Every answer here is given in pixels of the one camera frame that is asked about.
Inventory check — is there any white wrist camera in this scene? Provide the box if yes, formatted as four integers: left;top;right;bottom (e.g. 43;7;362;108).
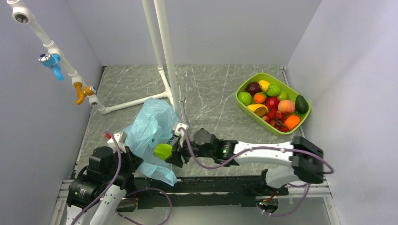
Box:
172;122;189;147
105;131;127;153

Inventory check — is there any red fake cherry bunch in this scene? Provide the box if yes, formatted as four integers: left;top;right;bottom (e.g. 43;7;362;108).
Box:
262;110;290;133

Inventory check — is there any blue tap valve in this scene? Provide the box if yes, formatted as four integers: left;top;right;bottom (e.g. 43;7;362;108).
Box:
38;52;64;81

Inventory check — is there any white pipe with taps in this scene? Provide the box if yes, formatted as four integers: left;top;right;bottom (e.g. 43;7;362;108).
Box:
7;0;100;107

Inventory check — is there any orange tap valve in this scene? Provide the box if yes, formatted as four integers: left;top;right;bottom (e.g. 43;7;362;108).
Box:
74;82;96;105

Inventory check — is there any yellow fake lemon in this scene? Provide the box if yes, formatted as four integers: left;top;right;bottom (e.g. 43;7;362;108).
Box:
258;80;270;92

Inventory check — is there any white PVC pipe stand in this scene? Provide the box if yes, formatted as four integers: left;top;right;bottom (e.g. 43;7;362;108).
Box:
93;0;187;120

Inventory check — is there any dark purple fake plum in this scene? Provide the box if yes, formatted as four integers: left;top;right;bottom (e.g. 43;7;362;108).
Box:
245;82;262;97

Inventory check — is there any steel wrench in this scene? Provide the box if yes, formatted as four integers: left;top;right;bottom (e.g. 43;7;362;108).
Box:
179;97;187;124

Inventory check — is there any dark green fake avocado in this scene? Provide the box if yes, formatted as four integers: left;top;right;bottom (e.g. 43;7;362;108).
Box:
295;95;309;114

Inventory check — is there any small orange fake fruit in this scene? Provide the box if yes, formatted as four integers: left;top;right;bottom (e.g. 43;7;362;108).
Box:
253;92;268;104

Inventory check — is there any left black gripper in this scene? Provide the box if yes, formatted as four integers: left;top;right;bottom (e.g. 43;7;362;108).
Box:
103;145;144;181

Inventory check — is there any red fake apple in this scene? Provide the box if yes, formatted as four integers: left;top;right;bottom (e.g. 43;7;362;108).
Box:
265;97;280;111

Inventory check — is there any green fake apple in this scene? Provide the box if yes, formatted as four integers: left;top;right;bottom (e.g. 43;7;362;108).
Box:
237;92;252;106

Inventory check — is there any fake peach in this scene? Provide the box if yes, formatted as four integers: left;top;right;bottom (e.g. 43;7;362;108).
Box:
278;100;295;114

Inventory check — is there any green fake pear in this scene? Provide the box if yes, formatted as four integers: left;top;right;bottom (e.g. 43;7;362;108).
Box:
153;143;172;161

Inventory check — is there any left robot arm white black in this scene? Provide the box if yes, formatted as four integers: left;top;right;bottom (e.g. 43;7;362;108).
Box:
66;146;143;225

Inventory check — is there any light green fake lime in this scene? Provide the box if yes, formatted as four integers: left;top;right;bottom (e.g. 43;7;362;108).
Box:
277;90;289;101

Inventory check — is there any yellow fake mango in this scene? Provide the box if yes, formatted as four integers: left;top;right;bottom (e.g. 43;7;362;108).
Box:
247;104;269;118

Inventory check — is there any orange fake tangerine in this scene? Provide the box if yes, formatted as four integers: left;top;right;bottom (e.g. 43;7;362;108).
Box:
283;115;301;131

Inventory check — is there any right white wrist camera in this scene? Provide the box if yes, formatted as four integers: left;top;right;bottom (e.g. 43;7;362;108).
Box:
172;122;189;147

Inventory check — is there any bumpy green fake fruit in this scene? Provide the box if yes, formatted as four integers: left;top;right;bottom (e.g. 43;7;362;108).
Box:
266;84;281;97

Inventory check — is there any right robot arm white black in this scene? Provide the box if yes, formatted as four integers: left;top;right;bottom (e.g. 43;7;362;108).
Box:
164;128;325;195

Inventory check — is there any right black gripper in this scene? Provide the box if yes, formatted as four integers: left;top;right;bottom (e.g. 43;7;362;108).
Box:
166;133;215;167

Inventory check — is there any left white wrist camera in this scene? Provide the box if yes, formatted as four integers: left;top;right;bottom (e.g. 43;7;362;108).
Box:
105;131;127;153

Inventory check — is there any light blue plastic bag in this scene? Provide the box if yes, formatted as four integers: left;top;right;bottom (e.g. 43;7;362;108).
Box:
123;98;180;186

